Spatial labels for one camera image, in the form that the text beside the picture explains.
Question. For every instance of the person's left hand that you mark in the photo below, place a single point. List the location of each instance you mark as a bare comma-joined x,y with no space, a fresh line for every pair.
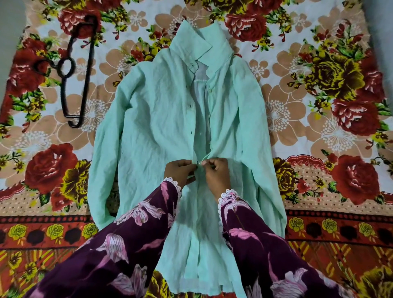
178,172

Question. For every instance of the person's right hand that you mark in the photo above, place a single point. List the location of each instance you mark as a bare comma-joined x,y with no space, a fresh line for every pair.
218,178

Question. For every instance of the mint green shirt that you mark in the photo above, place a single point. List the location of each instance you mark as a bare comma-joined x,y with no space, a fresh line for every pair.
153,129

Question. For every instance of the black hanger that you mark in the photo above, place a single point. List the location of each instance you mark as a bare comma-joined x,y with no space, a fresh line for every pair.
87,76

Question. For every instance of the person's right forearm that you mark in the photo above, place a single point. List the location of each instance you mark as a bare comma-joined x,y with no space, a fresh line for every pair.
270,254

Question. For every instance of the person's left forearm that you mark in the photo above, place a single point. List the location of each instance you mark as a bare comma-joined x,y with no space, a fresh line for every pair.
122,245

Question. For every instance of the floral red and yellow bedsheet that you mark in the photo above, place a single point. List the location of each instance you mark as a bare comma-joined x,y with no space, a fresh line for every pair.
322,101

